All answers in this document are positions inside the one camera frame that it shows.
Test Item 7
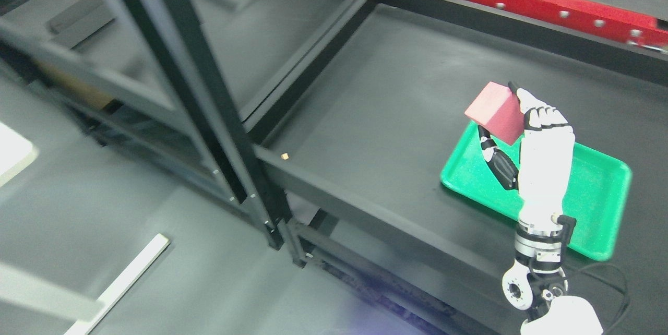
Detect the black metal shelf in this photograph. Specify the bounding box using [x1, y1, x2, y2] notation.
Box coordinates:
[257, 0, 666, 334]
[2, 0, 357, 249]

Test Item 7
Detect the green plastic tray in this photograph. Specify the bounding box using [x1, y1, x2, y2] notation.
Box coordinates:
[440, 121, 633, 261]

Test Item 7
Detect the white table leg frame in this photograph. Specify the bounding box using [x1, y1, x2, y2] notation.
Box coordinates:
[1, 123, 170, 334]

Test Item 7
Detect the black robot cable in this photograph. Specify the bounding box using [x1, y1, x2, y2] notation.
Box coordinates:
[553, 262, 631, 335]

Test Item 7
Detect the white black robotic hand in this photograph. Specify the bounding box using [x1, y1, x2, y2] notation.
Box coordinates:
[478, 82, 575, 235]

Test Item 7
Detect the left black metal shelf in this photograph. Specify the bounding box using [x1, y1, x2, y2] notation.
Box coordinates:
[2, 0, 357, 249]

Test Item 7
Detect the pink block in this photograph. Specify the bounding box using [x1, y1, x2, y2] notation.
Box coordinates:
[464, 81, 524, 145]

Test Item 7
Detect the right black metal shelf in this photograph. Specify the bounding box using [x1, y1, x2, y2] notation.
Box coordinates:
[257, 0, 666, 334]

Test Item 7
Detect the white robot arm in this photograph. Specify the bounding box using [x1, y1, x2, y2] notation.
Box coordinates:
[502, 214, 604, 334]

